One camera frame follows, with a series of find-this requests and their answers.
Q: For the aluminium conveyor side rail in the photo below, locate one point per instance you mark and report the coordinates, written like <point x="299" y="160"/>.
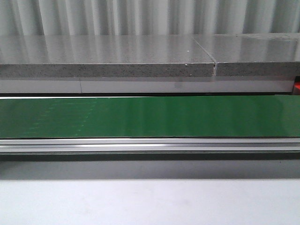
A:
<point x="94" y="149"/>

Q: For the white corrugated curtain backdrop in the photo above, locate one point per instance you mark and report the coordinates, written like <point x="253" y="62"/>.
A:
<point x="143" y="17"/>

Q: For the white cabinet panel under counter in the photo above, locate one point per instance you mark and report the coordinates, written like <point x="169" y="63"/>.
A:
<point x="237" y="84"/>

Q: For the red plastic bin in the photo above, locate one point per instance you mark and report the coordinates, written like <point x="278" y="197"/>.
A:
<point x="296" y="88"/>

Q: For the green conveyor belt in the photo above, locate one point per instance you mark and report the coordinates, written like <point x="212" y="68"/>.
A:
<point x="184" y="116"/>

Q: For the grey speckled stone counter slab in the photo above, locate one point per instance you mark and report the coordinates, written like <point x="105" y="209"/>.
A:
<point x="103" y="56"/>

